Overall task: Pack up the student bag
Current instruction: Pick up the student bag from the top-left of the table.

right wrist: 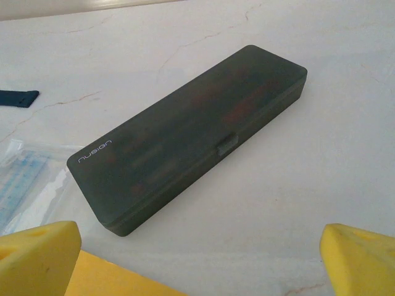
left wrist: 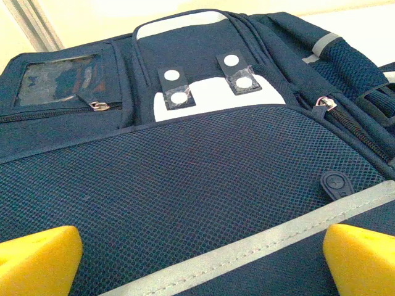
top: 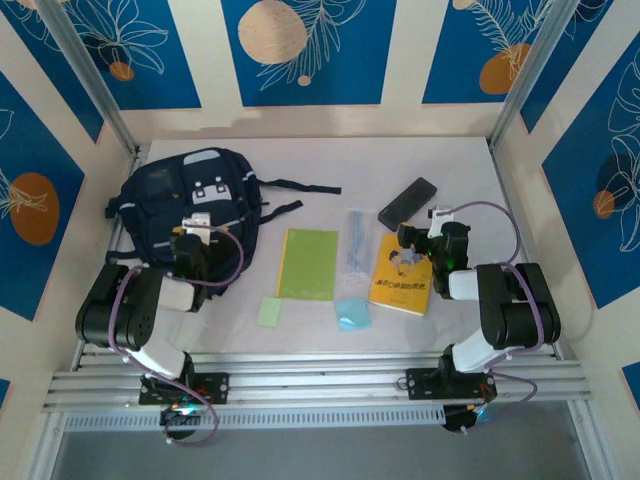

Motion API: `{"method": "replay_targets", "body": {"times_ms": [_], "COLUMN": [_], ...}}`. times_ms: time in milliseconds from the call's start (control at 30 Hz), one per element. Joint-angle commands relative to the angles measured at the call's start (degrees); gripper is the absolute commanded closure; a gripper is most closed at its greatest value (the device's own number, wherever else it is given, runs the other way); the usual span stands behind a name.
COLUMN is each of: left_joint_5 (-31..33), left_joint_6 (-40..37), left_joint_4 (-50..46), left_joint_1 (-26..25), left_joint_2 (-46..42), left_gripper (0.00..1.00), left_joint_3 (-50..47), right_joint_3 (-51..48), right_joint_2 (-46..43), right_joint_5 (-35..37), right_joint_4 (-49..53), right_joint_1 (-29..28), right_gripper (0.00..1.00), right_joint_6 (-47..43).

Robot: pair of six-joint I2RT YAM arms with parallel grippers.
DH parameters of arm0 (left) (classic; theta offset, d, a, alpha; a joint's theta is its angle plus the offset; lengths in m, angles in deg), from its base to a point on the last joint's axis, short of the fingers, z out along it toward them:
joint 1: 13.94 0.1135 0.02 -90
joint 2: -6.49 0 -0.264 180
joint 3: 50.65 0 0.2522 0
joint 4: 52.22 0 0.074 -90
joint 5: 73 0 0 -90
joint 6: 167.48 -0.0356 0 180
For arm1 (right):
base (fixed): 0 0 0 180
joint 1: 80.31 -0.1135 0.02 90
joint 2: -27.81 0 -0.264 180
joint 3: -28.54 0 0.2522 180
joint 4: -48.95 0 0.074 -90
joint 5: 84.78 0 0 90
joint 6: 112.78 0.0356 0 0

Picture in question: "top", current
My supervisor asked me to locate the green notebook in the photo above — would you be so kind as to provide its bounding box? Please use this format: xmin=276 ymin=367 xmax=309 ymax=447
xmin=275 ymin=227 xmax=341 ymax=303

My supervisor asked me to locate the black connector box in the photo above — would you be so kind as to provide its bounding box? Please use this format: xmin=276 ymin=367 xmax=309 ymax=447
xmin=442 ymin=403 xmax=490 ymax=434
xmin=158 ymin=404 xmax=202 ymax=441

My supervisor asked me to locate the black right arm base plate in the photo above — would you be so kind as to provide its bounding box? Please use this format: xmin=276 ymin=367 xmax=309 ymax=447
xmin=405 ymin=366 xmax=497 ymax=401

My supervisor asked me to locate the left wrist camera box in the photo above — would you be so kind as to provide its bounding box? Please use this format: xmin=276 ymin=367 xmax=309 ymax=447
xmin=180 ymin=211 xmax=212 ymax=247

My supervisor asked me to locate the aluminium frame post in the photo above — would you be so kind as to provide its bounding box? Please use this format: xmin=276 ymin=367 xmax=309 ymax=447
xmin=35 ymin=0 xmax=142 ymax=157
xmin=488 ymin=0 xmax=576 ymax=151

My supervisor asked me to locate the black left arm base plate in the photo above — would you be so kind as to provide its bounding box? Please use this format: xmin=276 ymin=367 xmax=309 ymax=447
xmin=138 ymin=372 xmax=230 ymax=406

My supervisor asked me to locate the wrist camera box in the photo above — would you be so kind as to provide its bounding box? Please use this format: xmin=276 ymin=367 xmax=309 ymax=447
xmin=427 ymin=203 xmax=457 ymax=240
xmin=180 ymin=211 xmax=212 ymax=247

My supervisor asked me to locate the aluminium table side rail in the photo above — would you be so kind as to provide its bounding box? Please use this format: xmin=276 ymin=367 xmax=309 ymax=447
xmin=488 ymin=142 xmax=566 ymax=361
xmin=69 ymin=144 xmax=147 ymax=371

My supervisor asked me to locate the green sticky note pad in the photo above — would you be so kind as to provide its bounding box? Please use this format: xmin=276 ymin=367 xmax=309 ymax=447
xmin=256 ymin=296 xmax=285 ymax=330

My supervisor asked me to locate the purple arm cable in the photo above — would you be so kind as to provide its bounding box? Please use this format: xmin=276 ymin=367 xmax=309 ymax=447
xmin=447 ymin=200 xmax=549 ymax=436
xmin=107 ymin=225 xmax=246 ymax=447

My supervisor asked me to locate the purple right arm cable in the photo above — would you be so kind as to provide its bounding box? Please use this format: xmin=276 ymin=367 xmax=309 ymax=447
xmin=447 ymin=200 xmax=549 ymax=436

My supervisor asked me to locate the blue sticky note pad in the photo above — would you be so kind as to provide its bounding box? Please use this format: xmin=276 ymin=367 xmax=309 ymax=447
xmin=333 ymin=298 xmax=374 ymax=334

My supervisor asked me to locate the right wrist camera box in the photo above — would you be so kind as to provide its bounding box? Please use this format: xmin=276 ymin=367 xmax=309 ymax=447
xmin=427 ymin=203 xmax=457 ymax=240

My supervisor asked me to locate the navy blue backpack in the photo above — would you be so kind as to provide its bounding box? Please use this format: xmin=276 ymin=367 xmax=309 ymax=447
xmin=103 ymin=146 xmax=344 ymax=301

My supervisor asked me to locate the grey slotted cable duct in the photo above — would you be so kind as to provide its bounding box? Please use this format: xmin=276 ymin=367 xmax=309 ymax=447
xmin=63 ymin=405 xmax=447 ymax=433

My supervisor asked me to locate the aluminium mounting rail frame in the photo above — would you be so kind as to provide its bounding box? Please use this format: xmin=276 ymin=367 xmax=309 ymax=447
xmin=42 ymin=349 xmax=595 ymax=414

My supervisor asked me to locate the yellow book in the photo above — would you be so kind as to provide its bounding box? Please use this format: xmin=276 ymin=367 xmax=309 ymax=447
xmin=368 ymin=230 xmax=434 ymax=317

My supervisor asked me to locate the black pencil case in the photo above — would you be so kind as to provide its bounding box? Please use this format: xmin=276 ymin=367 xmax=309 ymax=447
xmin=377 ymin=176 xmax=440 ymax=229

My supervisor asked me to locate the clear bag of blue pens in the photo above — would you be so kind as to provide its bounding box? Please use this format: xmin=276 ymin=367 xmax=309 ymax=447
xmin=339 ymin=207 xmax=379 ymax=289

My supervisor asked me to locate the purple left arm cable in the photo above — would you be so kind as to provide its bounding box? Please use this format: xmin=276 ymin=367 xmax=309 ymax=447
xmin=107 ymin=225 xmax=246 ymax=447

